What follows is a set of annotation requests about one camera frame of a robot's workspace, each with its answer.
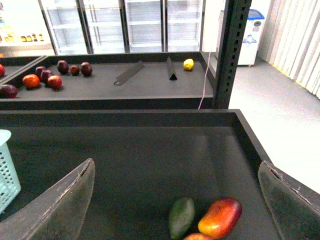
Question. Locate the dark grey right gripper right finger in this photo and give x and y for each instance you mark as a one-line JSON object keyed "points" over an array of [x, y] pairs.
{"points": [[294, 207]]}

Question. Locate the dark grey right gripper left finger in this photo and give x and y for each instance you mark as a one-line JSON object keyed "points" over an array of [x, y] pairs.
{"points": [[56, 214]]}

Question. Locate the light blue plastic basket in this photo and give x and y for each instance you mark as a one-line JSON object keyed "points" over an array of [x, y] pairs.
{"points": [[9, 181]]}

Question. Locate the red yellow apple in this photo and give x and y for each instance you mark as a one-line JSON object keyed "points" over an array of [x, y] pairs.
{"points": [[197, 236]]}

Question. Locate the dark red apple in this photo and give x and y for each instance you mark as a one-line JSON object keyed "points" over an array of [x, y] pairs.
{"points": [[86, 69], [62, 67]]}

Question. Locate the red yellow mango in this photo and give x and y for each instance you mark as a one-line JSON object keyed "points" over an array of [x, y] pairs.
{"points": [[220, 218]]}

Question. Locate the black near display tray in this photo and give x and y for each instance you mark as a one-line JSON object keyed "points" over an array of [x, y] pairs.
{"points": [[144, 161]]}

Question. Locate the black display tray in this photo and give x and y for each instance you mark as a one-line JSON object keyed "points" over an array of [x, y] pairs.
{"points": [[144, 161], [150, 88]]}

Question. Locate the green mango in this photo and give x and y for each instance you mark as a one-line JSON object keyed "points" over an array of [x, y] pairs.
{"points": [[180, 217]]}

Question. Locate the dark purple mango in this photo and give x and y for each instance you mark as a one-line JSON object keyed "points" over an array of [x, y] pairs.
{"points": [[8, 91]]}

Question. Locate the orange red fruit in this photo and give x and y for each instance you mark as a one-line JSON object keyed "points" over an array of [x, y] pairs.
{"points": [[31, 81]]}

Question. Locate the dark purple fruit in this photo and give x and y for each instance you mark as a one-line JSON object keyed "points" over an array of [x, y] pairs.
{"points": [[39, 69], [45, 74]]}

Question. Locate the flat black divider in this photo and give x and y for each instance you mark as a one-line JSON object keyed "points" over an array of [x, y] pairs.
{"points": [[130, 72]]}

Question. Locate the red fruit at edge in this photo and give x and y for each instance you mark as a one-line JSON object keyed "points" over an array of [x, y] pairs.
{"points": [[2, 70]]}

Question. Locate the white blue chest freezer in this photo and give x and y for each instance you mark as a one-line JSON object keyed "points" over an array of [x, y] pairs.
{"points": [[251, 38]]}

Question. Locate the white vertical blinds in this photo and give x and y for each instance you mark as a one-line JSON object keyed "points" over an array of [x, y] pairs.
{"points": [[291, 41]]}

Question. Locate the black far display tray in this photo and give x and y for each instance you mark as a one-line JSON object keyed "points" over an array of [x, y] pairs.
{"points": [[150, 88]]}

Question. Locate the black triangular divider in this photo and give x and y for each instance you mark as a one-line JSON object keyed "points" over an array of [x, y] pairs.
{"points": [[171, 69]]}

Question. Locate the yellow lemon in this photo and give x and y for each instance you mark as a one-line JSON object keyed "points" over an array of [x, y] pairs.
{"points": [[188, 64]]}

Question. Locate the shelf with jars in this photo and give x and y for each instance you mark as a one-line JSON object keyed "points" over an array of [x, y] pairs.
{"points": [[23, 30]]}

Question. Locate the glass door refrigerator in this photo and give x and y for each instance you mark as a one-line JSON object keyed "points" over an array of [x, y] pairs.
{"points": [[79, 27]]}

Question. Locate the black perforated shelf post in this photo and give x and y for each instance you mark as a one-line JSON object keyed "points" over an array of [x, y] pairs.
{"points": [[235, 17]]}

